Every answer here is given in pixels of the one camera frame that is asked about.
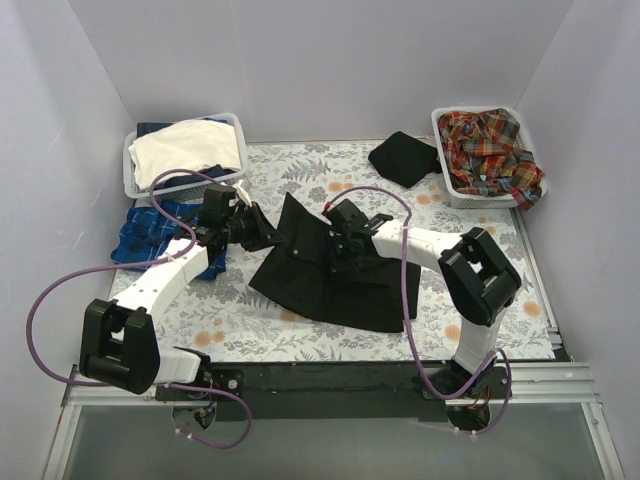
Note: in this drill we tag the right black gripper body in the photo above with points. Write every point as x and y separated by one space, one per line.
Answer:
340 255

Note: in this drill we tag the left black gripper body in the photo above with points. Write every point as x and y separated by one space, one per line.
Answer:
258 228

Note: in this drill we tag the black long sleeve shirt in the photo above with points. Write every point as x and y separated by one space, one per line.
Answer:
297 276

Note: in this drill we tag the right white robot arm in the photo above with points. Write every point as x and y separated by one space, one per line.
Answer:
481 281

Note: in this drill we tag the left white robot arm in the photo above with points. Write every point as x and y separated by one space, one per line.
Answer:
119 345

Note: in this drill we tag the blue plaid shirt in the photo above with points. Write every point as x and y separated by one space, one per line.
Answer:
146 234

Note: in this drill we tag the cream white folded shirt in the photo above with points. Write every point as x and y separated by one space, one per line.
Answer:
182 145

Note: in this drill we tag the floral patterned table mat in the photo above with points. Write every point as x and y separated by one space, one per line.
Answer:
229 321

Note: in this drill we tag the folded black shirt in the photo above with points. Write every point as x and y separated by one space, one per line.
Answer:
404 160

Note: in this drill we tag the right white plastic basket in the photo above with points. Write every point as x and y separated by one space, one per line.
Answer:
440 125

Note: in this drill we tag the red plaid shirt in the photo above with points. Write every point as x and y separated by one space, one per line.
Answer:
492 155

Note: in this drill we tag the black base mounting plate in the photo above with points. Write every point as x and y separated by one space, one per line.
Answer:
327 390

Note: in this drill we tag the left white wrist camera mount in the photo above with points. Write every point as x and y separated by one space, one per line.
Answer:
242 193

